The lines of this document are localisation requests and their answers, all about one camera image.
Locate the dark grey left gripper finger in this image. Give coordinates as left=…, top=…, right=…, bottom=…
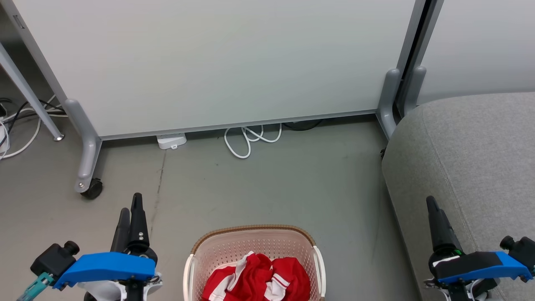
left=127, top=193, right=150, bottom=253
left=110, top=207, right=131, bottom=253

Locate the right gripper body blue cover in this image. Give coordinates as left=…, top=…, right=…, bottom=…
left=428, top=250, right=534, bottom=286

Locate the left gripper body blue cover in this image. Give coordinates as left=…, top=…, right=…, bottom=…
left=52, top=247, right=159, bottom=290

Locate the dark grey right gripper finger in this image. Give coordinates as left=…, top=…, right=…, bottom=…
left=426, top=195, right=463, bottom=254

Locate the red white garment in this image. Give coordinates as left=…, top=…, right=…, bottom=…
left=202, top=251, right=312, bottom=301

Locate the grey fabric sofa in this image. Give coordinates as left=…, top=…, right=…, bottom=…
left=381, top=92, right=535, bottom=301

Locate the black caster wheel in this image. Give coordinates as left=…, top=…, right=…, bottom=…
left=81, top=178, right=104, bottom=200

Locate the white power adapter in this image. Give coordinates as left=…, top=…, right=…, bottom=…
left=156, top=133, right=188, bottom=151

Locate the beige plastic laundry basket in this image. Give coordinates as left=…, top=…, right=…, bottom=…
left=183, top=225, right=326, bottom=301

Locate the grey metal table leg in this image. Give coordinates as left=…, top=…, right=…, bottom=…
left=0, top=41, right=66, bottom=142

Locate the wide white partition panel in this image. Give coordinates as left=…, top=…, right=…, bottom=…
left=0, top=0, right=428, bottom=195

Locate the narrow white partition panel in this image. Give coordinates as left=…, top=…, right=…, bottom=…
left=403, top=0, right=535, bottom=117

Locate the teal connector cable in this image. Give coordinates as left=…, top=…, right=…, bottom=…
left=17, top=272, right=56, bottom=301

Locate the looped white cable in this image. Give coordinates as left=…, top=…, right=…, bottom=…
left=224, top=123, right=283, bottom=160

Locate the tangled black floor cable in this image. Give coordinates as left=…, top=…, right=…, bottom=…
left=0, top=97, right=67, bottom=153

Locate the tangled white floor cable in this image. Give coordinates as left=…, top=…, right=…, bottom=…
left=0, top=95, right=68, bottom=162

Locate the black cable under partition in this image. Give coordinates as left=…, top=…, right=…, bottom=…
left=283, top=119, right=325, bottom=132

